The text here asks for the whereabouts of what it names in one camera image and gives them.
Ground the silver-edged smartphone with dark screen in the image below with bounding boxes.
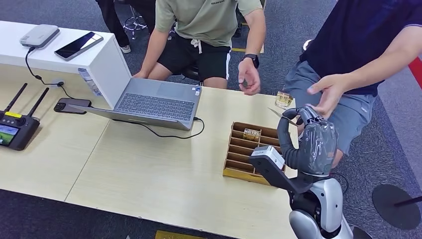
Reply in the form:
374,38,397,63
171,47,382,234
54,31,104,61

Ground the grey flat power bank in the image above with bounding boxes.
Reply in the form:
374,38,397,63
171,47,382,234
19,24,60,49

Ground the white desk riser shelf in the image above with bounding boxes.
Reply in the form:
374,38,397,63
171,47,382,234
0,20,132,110

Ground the black wristwatch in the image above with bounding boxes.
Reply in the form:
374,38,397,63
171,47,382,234
242,53,260,69

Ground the black round stool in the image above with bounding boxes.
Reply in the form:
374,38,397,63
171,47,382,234
182,66,202,82

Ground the person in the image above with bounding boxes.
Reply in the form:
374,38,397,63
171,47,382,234
133,0,267,96
96,0,156,54
284,0,422,169

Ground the black smartphone with camera bump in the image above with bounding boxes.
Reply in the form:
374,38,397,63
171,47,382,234
53,97,92,115

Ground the gold hotel card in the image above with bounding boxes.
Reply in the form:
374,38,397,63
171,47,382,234
267,107,299,126
243,128,262,142

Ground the black remote controller with antennas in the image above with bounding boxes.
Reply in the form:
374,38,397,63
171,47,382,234
0,82,50,152

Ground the person's left hand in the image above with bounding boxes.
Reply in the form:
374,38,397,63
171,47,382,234
307,73,351,120
238,59,261,96

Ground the printed label sticker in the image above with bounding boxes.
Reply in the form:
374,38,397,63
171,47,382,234
78,67,103,97

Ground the round grey base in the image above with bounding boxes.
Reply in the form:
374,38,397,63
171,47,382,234
347,224,373,239

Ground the black round stand base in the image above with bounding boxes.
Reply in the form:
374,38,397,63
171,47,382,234
372,183,422,231

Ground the black charging cable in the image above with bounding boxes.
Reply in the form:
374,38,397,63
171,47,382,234
24,46,77,100

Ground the chrome chair base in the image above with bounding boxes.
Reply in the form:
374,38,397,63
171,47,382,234
122,6,148,40

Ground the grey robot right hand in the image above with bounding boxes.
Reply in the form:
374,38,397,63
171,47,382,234
277,106,339,177

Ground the dark grey camera mount bracket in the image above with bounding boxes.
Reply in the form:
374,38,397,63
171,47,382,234
249,155,317,195

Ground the black laptop power cable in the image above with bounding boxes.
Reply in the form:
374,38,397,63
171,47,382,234
112,116,206,140

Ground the grey open laptop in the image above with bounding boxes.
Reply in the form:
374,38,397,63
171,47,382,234
67,77,203,131

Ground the wooden slotted card holder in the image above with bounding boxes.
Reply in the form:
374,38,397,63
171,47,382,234
222,121,288,186

